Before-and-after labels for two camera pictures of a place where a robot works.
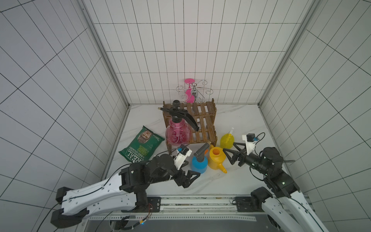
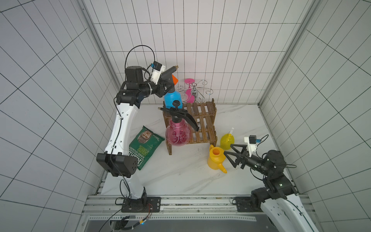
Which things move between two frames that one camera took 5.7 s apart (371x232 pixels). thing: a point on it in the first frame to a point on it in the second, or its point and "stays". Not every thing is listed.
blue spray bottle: x=200 y=160 to x=171 y=95
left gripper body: x=172 y=174 to x=158 y=89
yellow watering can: x=217 y=155 stays
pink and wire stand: x=194 y=91 stays
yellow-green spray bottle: x=227 y=140 stays
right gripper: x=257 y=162 stays
